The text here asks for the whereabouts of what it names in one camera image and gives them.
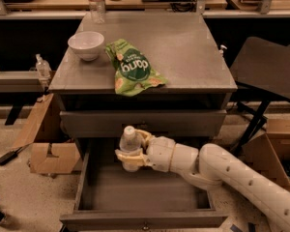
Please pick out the cardboard box right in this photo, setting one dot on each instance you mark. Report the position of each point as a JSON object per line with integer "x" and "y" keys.
{"x": 269, "y": 153}

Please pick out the small sanitizer bottle left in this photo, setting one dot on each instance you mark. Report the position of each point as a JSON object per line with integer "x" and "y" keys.
{"x": 42, "y": 67}

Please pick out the black power adapter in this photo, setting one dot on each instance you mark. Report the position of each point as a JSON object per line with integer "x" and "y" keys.
{"x": 8, "y": 157}

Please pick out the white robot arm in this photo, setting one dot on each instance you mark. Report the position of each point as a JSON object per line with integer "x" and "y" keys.
{"x": 206, "y": 168}

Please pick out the green snack bag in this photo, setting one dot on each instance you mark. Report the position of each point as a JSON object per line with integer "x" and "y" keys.
{"x": 133, "y": 71}

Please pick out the grey drawer cabinet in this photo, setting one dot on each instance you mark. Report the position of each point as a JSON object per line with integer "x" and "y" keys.
{"x": 179, "y": 46}

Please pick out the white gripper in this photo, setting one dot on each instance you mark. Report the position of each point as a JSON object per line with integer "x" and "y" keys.
{"x": 159, "y": 154}

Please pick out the cardboard box left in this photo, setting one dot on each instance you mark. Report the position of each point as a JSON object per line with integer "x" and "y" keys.
{"x": 52, "y": 152}

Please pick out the white ceramic bowl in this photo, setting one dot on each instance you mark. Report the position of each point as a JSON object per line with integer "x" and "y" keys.
{"x": 87, "y": 45}

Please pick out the wooden workbench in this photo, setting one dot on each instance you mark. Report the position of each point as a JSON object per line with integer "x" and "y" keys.
{"x": 213, "y": 8}

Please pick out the clear plastic bottle white cap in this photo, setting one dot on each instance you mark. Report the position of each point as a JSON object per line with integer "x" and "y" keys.
{"x": 130, "y": 142}

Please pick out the open middle drawer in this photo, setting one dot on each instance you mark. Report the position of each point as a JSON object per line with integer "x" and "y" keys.
{"x": 110, "y": 198}

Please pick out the closed upper drawer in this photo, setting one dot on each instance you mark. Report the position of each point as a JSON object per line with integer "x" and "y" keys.
{"x": 172, "y": 123}

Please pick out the cardboard box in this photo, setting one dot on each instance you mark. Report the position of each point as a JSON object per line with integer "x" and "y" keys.
{"x": 52, "y": 152}
{"x": 269, "y": 153}

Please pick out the clear water bottle background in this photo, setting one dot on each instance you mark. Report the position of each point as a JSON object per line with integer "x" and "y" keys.
{"x": 97, "y": 9}

